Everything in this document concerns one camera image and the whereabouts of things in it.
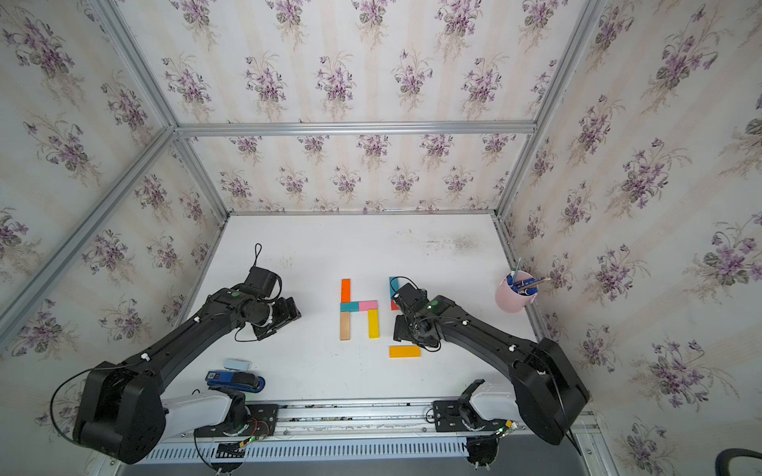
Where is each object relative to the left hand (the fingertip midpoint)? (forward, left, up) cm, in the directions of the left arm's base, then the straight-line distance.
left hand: (295, 322), depth 84 cm
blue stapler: (-14, +14, -6) cm, 20 cm away
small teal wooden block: (+8, -15, -6) cm, 18 cm away
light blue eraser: (-10, +15, -5) cm, 19 cm away
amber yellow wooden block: (-6, -32, -7) cm, 33 cm away
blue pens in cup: (+10, -68, +4) cm, 69 cm away
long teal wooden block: (+15, -30, -5) cm, 34 cm away
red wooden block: (-4, -28, +17) cm, 33 cm away
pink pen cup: (+6, -64, +1) cm, 65 cm away
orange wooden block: (+14, -13, -6) cm, 20 cm away
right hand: (-4, -34, -2) cm, 34 cm away
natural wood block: (+1, -14, -6) cm, 15 cm away
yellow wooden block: (+2, -23, -6) cm, 24 cm away
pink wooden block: (+8, -21, -5) cm, 23 cm away
